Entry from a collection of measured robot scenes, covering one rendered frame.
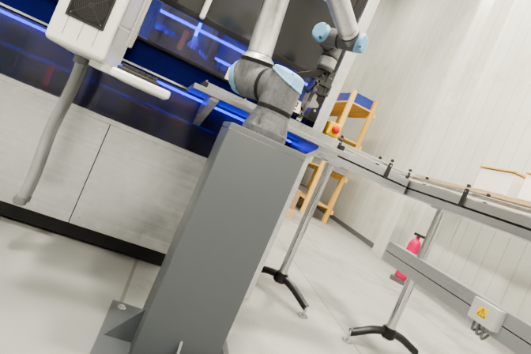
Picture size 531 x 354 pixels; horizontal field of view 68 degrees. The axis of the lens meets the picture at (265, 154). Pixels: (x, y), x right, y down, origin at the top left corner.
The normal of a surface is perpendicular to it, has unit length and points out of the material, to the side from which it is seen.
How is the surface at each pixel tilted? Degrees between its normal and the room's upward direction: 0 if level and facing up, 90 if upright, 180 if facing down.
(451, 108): 90
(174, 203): 90
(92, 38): 90
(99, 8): 90
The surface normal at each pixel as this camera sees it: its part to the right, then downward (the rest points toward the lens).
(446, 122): 0.19, 0.10
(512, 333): -0.88, -0.38
